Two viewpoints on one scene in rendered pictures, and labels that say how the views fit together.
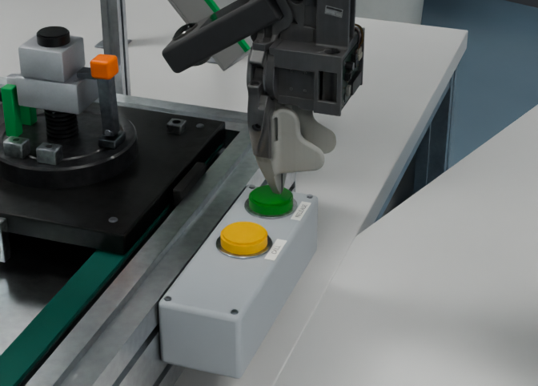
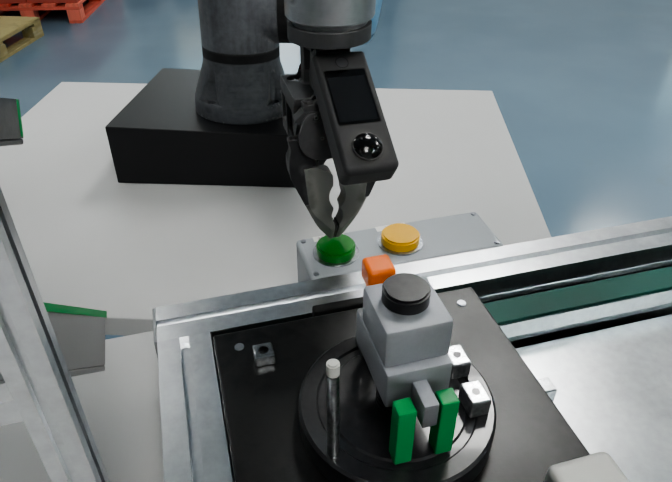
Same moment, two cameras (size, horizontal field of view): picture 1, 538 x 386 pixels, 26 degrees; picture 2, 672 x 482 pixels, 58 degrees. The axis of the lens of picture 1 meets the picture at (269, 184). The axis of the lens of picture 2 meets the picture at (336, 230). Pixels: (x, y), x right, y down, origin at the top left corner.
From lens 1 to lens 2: 127 cm
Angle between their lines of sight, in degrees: 98
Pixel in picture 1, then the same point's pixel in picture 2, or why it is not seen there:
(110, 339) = (560, 242)
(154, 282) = (489, 256)
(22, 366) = (620, 280)
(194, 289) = (473, 237)
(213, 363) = not seen: hidden behind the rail
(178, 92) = not seen: outside the picture
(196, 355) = not seen: hidden behind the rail
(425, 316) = (291, 252)
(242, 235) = (406, 231)
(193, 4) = (70, 338)
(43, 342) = (592, 285)
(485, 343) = (298, 225)
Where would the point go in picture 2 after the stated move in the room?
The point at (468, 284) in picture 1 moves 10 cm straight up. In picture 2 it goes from (237, 248) to (230, 183)
